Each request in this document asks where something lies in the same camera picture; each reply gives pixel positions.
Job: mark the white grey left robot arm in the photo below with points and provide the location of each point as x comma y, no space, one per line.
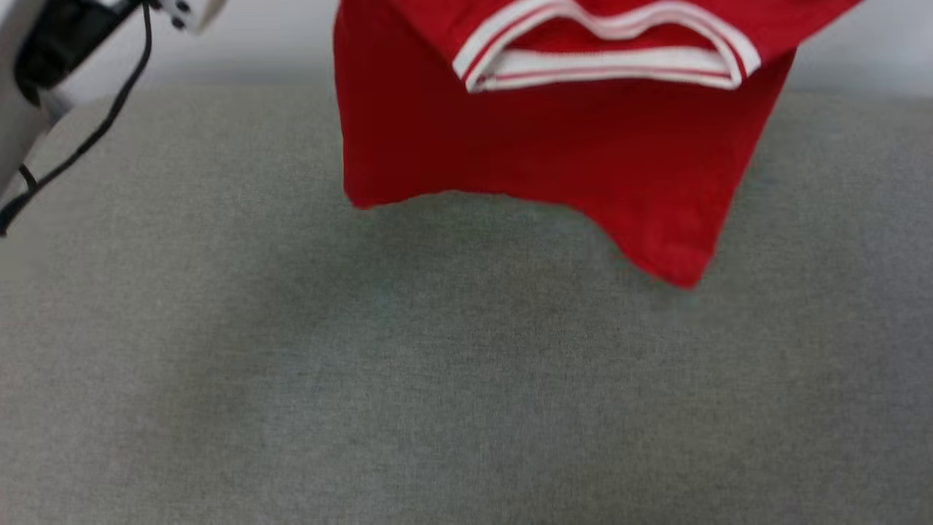
22,124

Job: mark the red jersey with white trim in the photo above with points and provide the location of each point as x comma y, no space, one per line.
525,138

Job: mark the grey fabric sofa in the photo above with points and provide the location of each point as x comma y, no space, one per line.
437,379

